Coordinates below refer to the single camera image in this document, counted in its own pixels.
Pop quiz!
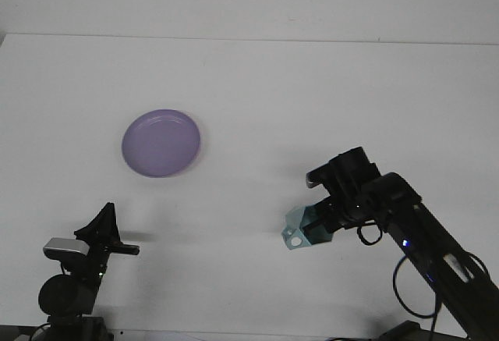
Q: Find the pale blue hexagonal cup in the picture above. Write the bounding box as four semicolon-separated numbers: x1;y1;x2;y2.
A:
281;204;335;250

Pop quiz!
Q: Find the pale purple round plate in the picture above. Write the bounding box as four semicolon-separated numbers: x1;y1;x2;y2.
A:
121;108;203;179

